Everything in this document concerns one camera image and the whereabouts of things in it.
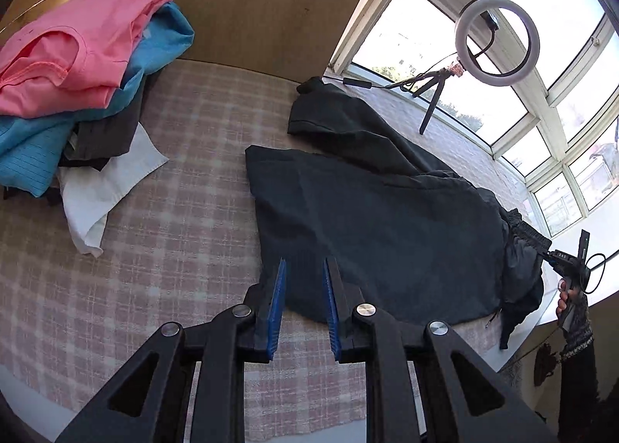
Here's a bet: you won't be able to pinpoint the pink plaid blanket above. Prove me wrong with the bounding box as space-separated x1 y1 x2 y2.
0 58 540 436

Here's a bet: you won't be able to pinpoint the dark grey garment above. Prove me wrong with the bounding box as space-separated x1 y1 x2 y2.
58 70 162 172

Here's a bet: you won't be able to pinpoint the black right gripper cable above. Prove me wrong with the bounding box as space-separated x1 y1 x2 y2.
584 253 608 295

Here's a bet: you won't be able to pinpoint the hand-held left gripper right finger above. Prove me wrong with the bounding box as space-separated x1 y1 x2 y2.
323 258 557 443

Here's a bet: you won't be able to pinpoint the blue shirt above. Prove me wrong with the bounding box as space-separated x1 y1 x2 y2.
0 0 195 198

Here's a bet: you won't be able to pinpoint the dark brown object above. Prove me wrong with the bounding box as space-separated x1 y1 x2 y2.
532 342 562 388

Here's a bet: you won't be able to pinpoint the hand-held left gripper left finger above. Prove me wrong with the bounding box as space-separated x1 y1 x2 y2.
55 258 287 443

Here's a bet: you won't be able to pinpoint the person's right forearm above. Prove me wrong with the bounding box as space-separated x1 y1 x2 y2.
556 337 619 443

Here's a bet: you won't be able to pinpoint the black pants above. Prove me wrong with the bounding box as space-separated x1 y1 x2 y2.
245 76 553 351

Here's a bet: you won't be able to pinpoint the black ring light cable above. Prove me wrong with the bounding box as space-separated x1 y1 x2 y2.
321 75 412 92

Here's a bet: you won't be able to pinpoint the black tripod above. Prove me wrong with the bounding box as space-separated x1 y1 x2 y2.
384 61 462 135

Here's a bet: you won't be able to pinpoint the pink shirt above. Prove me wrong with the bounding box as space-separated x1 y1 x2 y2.
0 0 174 120

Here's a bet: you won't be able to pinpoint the person's right hand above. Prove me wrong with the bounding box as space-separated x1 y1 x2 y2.
556 279 595 357

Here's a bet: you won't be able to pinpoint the white garment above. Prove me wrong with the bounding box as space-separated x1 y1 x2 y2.
58 123 170 257

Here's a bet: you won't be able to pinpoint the white ring light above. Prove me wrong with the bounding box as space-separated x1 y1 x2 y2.
455 0 541 86

